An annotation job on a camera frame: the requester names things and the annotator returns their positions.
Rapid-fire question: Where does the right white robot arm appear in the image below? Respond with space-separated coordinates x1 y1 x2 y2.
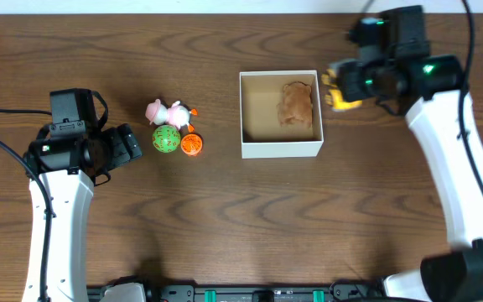
322 55 483 301

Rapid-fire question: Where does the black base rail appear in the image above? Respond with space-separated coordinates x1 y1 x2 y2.
87 282 384 302

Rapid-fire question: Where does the orange mesh ball toy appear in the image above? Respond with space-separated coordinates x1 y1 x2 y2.
180 133 203 156

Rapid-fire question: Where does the yellow grey toy truck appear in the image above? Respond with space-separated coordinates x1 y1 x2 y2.
321 69 362 112

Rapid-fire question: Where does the green number ball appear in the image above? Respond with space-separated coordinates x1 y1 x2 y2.
153 125 181 153

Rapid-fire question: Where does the brown plush bear toy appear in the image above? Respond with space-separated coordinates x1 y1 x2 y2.
277 81 313 128

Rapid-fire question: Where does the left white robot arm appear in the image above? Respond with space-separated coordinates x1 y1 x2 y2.
22 122 147 301

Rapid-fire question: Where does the white cardboard box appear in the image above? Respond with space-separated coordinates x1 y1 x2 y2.
239 70 324 159

